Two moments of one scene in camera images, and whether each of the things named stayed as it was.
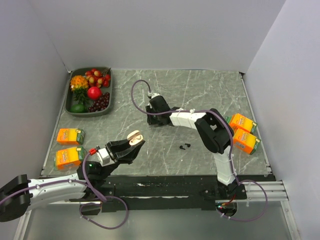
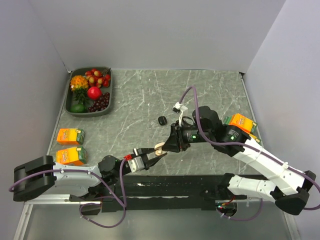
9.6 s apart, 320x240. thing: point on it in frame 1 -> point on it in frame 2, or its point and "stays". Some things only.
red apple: [94, 93] stays
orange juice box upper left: [70, 136] stays
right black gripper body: [154, 119] -> [186, 134]
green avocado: [78, 108] stays
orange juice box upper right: [239, 121] stays
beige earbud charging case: [134, 137] -> [158, 150]
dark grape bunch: [101, 103] stays
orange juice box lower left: [68, 159] stays
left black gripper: [122, 152] -> [147, 163]
